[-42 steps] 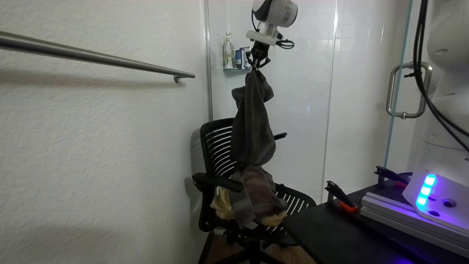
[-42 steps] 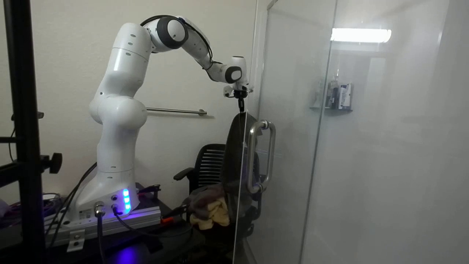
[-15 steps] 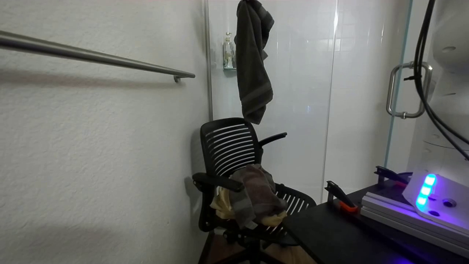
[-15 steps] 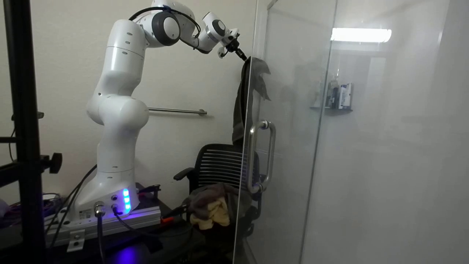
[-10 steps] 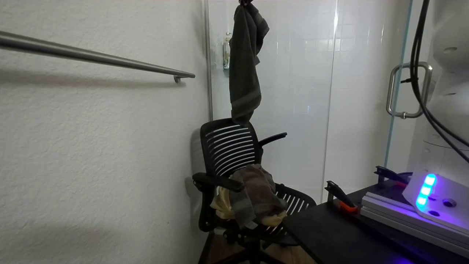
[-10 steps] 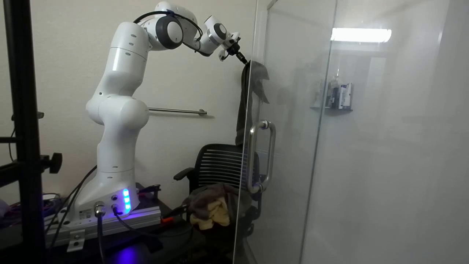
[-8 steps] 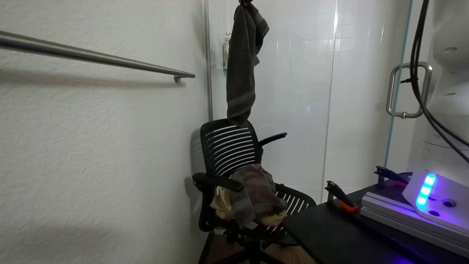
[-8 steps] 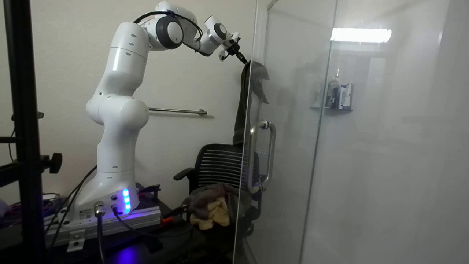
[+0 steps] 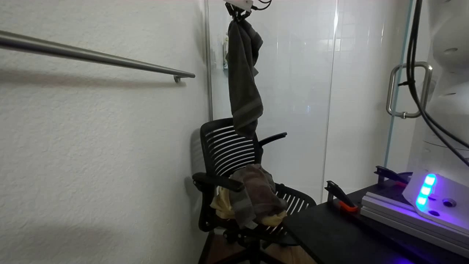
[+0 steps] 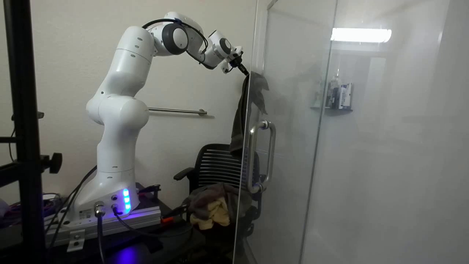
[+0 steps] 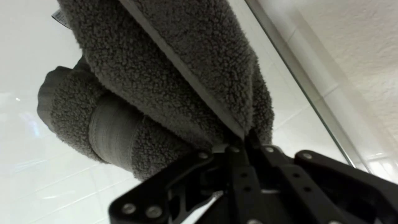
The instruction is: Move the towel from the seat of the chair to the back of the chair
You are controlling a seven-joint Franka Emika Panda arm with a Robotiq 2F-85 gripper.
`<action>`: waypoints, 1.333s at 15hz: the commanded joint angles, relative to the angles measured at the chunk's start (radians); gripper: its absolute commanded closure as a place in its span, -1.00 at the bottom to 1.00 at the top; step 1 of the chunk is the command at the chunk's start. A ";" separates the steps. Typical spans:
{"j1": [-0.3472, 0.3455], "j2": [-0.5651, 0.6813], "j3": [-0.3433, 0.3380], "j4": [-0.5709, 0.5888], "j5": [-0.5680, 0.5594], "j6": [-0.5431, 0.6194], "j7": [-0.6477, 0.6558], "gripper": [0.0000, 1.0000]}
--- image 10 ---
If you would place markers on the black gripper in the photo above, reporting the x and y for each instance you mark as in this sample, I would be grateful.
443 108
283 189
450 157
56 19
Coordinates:
235 57

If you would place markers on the dark grey towel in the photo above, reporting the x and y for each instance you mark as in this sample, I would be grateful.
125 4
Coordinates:
243 111

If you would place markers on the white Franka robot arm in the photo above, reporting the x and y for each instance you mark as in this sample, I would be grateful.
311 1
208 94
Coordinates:
117 117

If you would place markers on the black mesh office chair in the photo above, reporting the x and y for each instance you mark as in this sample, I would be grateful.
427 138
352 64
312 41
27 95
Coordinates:
214 162

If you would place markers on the brown grey towel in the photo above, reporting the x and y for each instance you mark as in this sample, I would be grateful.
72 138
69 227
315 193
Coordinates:
207 192

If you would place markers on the white soap bottle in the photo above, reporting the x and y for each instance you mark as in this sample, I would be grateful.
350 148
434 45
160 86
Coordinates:
334 92

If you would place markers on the glass shower door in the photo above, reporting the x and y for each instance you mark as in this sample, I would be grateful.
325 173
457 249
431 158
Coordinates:
293 205

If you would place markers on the yellow cloth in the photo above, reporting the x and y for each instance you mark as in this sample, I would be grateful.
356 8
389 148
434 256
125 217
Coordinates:
214 212

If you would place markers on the dark blue clamp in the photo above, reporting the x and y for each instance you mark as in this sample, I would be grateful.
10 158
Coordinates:
148 190

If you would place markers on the black orange clamp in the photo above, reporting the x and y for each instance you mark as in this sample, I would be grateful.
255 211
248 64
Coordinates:
170 218

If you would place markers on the black stand knob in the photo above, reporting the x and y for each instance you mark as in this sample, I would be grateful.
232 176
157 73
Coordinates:
53 162

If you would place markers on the device with blue lights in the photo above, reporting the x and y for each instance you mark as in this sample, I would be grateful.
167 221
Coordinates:
97 226

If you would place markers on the black stand pole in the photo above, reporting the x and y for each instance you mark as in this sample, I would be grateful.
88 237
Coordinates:
27 121

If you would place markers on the metal wall towel bar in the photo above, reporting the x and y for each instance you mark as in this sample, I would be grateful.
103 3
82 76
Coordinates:
176 111

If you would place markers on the small shower wall shelf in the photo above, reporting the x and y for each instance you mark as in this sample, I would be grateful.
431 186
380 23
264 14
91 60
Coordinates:
331 110

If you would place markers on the metal corner bracket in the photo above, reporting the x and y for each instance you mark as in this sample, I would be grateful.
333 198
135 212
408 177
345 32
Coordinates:
75 240

